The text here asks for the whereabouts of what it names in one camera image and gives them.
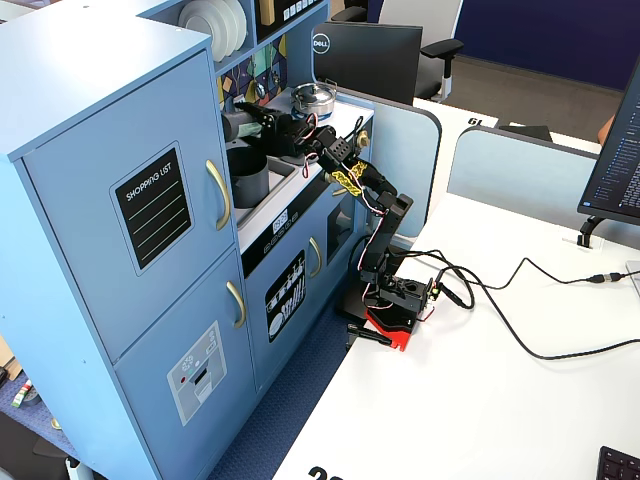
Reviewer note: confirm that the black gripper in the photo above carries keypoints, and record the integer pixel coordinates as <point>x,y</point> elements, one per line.
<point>272,123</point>

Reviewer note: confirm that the gray salt shaker green label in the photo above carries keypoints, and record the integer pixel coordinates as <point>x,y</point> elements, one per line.
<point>234,125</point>

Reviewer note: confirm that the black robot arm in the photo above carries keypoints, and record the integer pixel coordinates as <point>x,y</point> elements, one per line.
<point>380,240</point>

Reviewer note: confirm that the red robot base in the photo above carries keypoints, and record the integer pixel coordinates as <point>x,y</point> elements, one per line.
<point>395,330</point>

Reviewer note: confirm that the metal ladle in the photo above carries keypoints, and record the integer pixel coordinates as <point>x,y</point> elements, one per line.
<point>260,89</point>

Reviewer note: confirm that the gray toy sink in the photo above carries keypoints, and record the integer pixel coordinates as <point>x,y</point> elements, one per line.
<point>281,175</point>

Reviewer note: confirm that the gray plastic pot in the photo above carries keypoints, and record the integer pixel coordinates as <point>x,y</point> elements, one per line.
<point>250,180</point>

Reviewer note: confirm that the steel pot with lid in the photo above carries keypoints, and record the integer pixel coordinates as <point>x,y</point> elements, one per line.
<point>312,97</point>

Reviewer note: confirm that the colourful tile backsplash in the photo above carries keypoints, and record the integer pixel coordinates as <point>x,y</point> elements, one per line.
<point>250,65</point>

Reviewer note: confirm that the gold stove knob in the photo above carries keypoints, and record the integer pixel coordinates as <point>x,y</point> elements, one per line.
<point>362,140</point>

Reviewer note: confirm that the white toy plate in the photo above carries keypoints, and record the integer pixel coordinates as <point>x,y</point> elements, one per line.
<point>197,22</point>
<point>242,25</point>
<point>229,30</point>

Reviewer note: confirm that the black stove control panel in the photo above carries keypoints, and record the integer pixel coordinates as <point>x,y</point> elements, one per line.
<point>265,245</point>

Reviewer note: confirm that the black Dell monitor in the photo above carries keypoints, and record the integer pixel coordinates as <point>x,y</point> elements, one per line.
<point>370,60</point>

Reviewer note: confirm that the blue oven door with window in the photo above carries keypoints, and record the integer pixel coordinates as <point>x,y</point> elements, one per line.
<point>337,235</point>

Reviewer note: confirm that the black shopping list board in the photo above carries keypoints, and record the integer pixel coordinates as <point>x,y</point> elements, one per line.
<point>152,215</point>

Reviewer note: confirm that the blue desk divider panel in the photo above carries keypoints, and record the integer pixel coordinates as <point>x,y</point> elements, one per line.
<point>520,170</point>
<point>405,150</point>

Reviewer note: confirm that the black dishwasher sticker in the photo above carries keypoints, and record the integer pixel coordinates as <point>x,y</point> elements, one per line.
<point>285,300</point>

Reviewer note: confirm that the blue wooden toy kitchen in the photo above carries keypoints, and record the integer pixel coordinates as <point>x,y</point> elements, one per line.
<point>75,100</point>

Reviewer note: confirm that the blue cabinet door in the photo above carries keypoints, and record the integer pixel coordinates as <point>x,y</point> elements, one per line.
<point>260,325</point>

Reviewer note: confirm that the white black office chair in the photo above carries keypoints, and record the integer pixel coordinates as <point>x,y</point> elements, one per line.
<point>442,47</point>

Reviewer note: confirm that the blue fridge door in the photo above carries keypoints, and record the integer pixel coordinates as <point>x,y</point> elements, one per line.
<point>75,200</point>

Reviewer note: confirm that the black table clamp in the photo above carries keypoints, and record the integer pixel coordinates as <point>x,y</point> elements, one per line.
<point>370,335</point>

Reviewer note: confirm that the water dispenser sticker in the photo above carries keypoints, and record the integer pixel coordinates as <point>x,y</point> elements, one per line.
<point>197,375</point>

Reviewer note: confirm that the blue freezer door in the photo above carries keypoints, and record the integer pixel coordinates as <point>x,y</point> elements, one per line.
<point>150,390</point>

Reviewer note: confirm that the lit computer monitor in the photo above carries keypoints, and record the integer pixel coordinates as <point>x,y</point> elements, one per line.
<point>620,165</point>

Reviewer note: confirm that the black keyboard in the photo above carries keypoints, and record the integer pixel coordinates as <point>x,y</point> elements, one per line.
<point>620,465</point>

